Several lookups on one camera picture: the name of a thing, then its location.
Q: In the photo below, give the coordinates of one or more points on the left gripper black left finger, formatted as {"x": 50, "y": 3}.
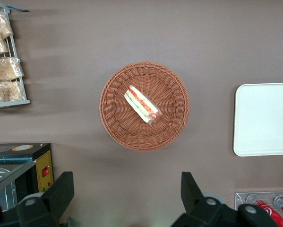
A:
{"x": 37, "y": 210}

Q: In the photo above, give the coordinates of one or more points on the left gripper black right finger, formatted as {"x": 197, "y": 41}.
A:
{"x": 202, "y": 212}

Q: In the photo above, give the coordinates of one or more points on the beige plastic tray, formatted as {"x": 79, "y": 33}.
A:
{"x": 264, "y": 120}

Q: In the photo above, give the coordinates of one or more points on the clear acrylic bottle rack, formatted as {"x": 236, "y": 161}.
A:
{"x": 240, "y": 198}

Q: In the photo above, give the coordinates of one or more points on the black food warmer cabinet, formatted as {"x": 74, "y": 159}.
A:
{"x": 44, "y": 165}

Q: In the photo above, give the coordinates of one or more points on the round brown wicker basket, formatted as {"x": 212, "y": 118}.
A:
{"x": 167, "y": 106}

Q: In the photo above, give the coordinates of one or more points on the wrapped triangle sandwich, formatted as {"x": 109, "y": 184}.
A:
{"x": 142, "y": 105}

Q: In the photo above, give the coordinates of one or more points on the blue tape strip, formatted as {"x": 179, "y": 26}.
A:
{"x": 20, "y": 10}

